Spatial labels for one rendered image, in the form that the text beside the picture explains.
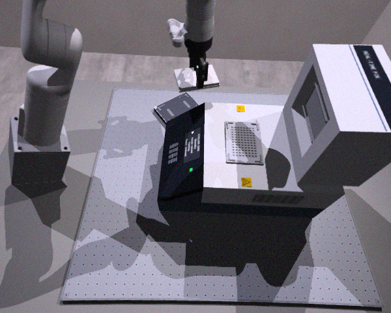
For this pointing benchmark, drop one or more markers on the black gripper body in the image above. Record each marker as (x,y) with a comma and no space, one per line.
(198,48)

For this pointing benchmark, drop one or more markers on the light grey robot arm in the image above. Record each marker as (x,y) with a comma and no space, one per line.
(50,43)

